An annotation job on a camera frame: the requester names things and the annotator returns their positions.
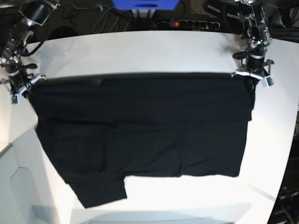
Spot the black equipment case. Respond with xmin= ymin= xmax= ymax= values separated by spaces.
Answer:
xmin=269 ymin=157 xmax=299 ymax=224

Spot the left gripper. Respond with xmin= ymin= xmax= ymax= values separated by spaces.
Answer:
xmin=231 ymin=52 xmax=274 ymax=80

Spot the black power strip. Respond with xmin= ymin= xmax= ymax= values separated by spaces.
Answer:
xmin=159 ymin=20 xmax=221 ymax=32

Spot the blue plastic box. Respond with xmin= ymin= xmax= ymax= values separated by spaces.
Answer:
xmin=112 ymin=0 xmax=179 ymax=10

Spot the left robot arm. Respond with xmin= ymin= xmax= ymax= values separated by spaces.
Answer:
xmin=233 ymin=0 xmax=274 ymax=87

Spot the black T-shirt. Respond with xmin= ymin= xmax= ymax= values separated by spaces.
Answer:
xmin=29 ymin=74 xmax=257 ymax=208

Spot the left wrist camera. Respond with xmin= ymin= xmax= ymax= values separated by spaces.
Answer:
xmin=261 ymin=76 xmax=274 ymax=88

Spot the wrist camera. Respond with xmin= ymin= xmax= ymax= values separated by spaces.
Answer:
xmin=261 ymin=76 xmax=274 ymax=88
xmin=9 ymin=93 xmax=23 ymax=105

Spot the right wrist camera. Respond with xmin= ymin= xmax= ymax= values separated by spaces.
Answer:
xmin=9 ymin=93 xmax=23 ymax=105

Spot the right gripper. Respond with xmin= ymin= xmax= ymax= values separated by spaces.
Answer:
xmin=0 ymin=63 xmax=46 ymax=98

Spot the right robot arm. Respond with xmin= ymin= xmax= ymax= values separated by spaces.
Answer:
xmin=0 ymin=0 xmax=60 ymax=104

